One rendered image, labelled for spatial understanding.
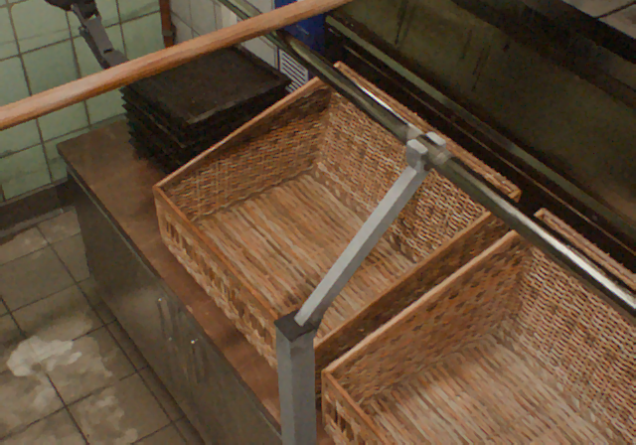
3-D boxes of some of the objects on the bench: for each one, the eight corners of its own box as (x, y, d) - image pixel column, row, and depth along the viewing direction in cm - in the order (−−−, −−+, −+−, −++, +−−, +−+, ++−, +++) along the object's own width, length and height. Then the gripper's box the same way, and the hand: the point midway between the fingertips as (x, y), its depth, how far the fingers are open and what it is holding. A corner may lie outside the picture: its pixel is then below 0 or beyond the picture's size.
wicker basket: (340, 158, 220) (341, 56, 202) (510, 298, 185) (529, 189, 167) (156, 240, 199) (138, 135, 181) (308, 416, 164) (304, 306, 146)
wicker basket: (524, 310, 182) (544, 201, 164) (777, 528, 146) (838, 418, 128) (315, 426, 162) (312, 316, 144) (549, 714, 126) (583, 614, 108)
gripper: (73, -95, 151) (133, -49, 138) (98, 41, 167) (155, 94, 154) (28, -83, 148) (85, -35, 134) (59, 54, 164) (113, 110, 150)
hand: (119, 32), depth 145 cm, fingers open, 13 cm apart
